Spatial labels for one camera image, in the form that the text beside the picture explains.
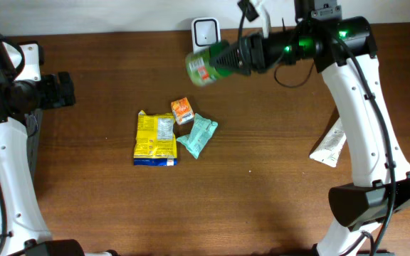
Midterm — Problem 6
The orange white snack packet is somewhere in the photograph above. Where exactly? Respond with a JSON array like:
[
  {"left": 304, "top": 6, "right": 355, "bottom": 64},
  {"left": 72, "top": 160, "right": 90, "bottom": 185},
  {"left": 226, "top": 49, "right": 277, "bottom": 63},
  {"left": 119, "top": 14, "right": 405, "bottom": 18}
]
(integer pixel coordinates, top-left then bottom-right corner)
[{"left": 171, "top": 97, "right": 194, "bottom": 125}]

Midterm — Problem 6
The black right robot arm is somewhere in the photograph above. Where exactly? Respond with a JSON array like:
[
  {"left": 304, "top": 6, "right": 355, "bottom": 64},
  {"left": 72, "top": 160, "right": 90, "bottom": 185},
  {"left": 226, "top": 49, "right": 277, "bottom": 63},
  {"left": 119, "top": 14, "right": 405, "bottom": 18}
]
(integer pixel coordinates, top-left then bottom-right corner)
[{"left": 210, "top": 1, "right": 410, "bottom": 255}]

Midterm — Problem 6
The green lid jar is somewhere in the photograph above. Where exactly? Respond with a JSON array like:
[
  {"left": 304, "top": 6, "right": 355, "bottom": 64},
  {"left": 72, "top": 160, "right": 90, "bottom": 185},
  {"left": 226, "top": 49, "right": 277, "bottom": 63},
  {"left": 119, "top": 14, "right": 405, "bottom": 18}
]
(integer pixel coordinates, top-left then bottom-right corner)
[{"left": 185, "top": 41, "right": 233, "bottom": 87}]

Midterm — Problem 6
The yellow snack packet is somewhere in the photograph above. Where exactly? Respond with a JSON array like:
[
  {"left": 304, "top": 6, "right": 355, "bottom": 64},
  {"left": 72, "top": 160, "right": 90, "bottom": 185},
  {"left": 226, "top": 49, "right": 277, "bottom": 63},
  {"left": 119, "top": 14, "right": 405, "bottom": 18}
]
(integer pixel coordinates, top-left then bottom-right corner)
[{"left": 133, "top": 110, "right": 177, "bottom": 166}]

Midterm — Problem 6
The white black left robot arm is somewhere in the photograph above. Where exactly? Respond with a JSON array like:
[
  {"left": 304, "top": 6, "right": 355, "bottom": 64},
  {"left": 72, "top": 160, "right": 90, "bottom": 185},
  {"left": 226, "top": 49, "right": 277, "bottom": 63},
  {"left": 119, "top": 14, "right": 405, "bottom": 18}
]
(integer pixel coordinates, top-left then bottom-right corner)
[{"left": 0, "top": 34, "right": 85, "bottom": 255}]

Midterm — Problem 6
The grey plastic mesh basket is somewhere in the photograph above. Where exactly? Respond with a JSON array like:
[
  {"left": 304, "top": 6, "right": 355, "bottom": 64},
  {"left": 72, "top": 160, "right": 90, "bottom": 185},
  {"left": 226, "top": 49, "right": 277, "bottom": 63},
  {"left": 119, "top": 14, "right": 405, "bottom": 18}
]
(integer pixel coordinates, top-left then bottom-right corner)
[{"left": 26, "top": 109, "right": 43, "bottom": 179}]

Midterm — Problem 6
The white cream tube gold cap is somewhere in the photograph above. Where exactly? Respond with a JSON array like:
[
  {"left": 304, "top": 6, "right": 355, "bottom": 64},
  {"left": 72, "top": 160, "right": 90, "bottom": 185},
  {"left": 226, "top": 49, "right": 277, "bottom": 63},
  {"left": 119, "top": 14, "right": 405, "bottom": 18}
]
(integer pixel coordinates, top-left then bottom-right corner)
[{"left": 309, "top": 117, "right": 347, "bottom": 168}]

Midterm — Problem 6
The mint green tissue packet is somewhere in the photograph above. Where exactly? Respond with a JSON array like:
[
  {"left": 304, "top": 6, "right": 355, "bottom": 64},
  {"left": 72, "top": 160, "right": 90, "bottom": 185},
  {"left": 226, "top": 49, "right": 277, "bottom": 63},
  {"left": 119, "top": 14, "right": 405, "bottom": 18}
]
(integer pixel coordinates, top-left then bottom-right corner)
[{"left": 177, "top": 114, "right": 218, "bottom": 159}]

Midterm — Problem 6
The white barcode scanner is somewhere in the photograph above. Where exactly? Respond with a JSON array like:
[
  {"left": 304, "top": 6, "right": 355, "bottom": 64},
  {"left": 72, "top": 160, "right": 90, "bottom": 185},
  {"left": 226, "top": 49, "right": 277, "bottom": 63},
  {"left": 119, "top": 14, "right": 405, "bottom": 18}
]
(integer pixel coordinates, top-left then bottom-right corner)
[{"left": 191, "top": 17, "right": 221, "bottom": 53}]

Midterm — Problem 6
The black right camera cable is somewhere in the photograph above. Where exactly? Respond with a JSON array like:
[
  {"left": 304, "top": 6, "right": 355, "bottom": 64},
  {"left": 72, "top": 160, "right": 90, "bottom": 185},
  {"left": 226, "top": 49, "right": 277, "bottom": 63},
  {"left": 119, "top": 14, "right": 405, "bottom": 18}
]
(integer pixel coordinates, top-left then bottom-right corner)
[{"left": 236, "top": 10, "right": 398, "bottom": 256}]

